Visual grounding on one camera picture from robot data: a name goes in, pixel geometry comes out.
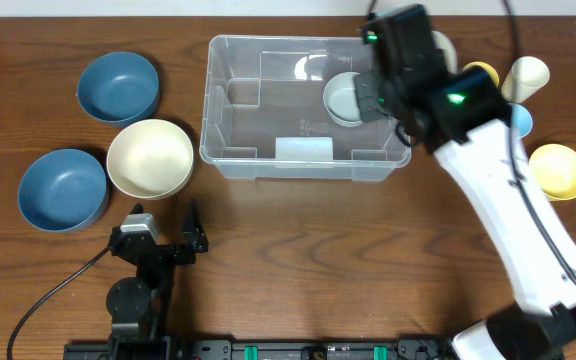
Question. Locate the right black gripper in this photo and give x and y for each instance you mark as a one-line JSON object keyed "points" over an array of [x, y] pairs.
{"points": [[368, 95]]}

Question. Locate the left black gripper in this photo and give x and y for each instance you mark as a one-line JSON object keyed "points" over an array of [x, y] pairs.
{"points": [[166, 250]]}

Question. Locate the grey small bowl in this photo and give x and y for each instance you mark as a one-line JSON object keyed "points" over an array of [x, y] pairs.
{"points": [[340, 101]]}

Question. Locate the white small bowl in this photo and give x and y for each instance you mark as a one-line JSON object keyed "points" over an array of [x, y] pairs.
{"points": [[444, 44]]}

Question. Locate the yellow cup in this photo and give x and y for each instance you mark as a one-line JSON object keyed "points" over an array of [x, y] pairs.
{"points": [[492, 73]]}

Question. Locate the light blue cup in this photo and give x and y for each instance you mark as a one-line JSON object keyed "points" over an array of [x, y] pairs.
{"points": [[522, 120]]}

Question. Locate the yellow small bowl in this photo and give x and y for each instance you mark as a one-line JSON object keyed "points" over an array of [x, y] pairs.
{"points": [[554, 166]]}

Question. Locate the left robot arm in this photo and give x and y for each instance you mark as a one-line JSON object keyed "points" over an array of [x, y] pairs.
{"points": [[138, 305]]}

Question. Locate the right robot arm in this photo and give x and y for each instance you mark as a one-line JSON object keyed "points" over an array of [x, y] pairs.
{"points": [[537, 252]]}

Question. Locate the clear plastic storage container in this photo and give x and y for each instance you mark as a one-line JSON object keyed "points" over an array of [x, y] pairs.
{"points": [[264, 113]]}

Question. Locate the cream large bowl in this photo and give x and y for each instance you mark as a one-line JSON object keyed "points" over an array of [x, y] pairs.
{"points": [[151, 159]]}

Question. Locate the dark blue bowl near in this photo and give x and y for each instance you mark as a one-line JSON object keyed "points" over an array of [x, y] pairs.
{"points": [[64, 191]]}

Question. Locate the dark blue bowl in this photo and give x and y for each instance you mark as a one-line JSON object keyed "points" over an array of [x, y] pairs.
{"points": [[64, 191], [119, 89]]}

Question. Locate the dark blue bowl far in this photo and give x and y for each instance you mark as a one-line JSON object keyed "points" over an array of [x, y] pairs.
{"points": [[119, 89]]}

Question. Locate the cream cup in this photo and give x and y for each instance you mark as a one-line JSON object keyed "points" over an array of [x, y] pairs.
{"points": [[527, 75]]}

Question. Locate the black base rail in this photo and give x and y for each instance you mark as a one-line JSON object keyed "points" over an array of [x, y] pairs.
{"points": [[168, 348]]}

